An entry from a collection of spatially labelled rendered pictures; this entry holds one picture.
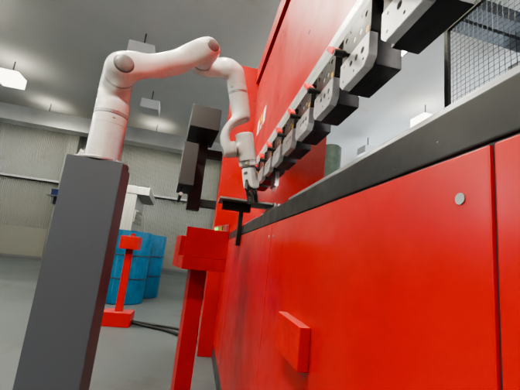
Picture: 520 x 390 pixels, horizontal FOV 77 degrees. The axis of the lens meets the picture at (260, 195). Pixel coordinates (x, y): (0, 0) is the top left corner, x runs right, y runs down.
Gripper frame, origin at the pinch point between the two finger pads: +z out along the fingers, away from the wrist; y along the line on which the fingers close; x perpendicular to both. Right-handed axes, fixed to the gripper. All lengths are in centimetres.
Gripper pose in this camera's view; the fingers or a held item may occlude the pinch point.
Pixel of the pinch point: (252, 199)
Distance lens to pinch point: 153.6
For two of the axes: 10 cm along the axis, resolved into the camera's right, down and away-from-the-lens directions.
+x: -9.5, 1.1, 3.0
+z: 1.3, 9.9, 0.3
